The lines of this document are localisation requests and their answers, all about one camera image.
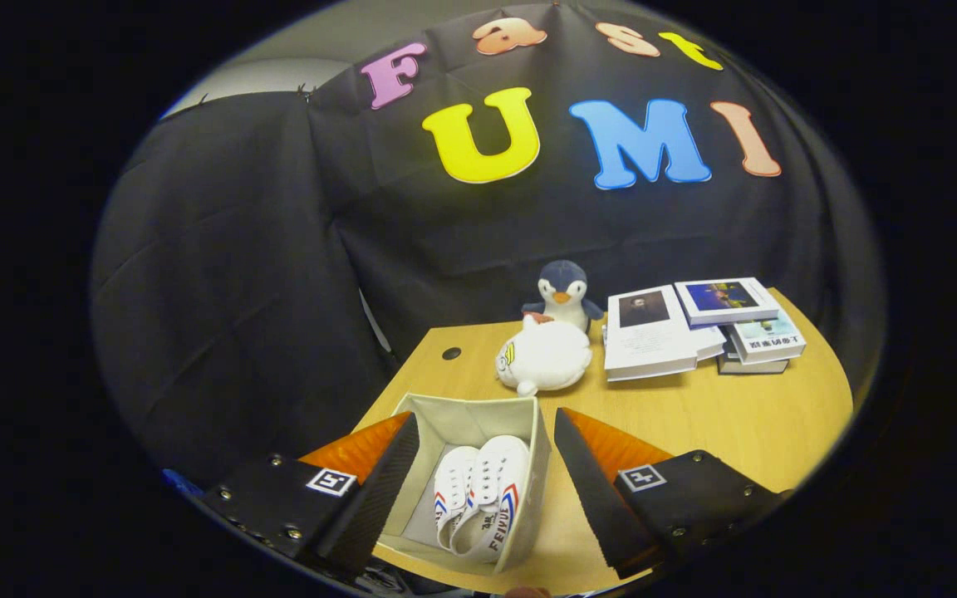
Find beige fabric storage box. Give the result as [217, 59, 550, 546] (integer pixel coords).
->
[375, 393, 552, 576]

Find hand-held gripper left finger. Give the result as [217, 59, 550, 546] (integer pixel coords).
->
[199, 411, 421, 581]

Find book with pale green cover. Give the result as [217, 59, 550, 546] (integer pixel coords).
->
[728, 311, 807, 365]

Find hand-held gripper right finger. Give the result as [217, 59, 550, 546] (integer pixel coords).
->
[553, 405, 787, 581]

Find navy penguin plush toy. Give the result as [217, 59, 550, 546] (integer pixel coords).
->
[522, 260, 604, 333]

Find white book with portrait cover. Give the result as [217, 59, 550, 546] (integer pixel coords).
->
[602, 285, 728, 383]

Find book with blue cover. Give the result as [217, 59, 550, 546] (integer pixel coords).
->
[675, 277, 781, 327]

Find dark thin book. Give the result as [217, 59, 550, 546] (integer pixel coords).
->
[717, 336, 790, 376]

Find black backdrop cloth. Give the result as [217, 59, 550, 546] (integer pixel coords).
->
[90, 0, 882, 491]

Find white canvas shoe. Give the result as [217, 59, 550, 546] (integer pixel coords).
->
[449, 434, 532, 564]
[433, 446, 481, 551]

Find white round plush toy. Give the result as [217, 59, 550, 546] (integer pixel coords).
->
[495, 312, 593, 397]

